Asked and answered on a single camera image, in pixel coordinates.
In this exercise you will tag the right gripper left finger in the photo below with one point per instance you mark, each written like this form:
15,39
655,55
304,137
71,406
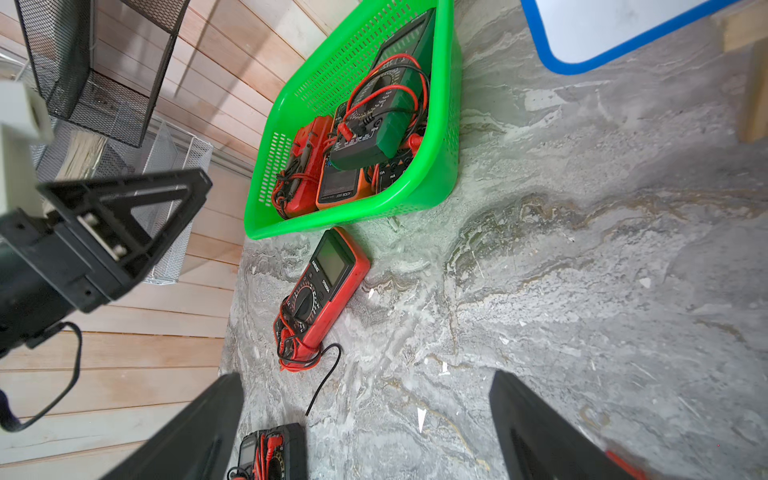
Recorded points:
196,443

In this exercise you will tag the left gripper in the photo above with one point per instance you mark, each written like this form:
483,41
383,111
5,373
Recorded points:
112,231

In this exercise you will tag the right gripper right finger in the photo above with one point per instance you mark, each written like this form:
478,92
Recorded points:
538,443

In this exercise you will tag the red ANENG multimeter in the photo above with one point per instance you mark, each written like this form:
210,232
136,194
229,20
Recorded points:
335,271

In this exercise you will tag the orange multimeter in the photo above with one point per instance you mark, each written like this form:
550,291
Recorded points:
387,173
338,187

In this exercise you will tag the green DT9205A multimeter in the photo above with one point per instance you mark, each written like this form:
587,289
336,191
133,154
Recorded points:
389,100

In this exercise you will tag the orange multimeter front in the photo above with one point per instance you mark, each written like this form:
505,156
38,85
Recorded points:
387,173

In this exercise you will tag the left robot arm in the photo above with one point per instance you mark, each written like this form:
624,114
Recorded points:
29,305

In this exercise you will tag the small black multimeter right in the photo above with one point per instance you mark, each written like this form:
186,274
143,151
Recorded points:
278,453

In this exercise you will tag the green plastic basket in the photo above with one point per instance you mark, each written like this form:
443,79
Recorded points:
324,81

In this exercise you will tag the blue framed whiteboard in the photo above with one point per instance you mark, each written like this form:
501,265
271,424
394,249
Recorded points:
576,36

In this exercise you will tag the white wire wall shelf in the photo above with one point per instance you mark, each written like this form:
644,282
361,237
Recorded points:
154,189

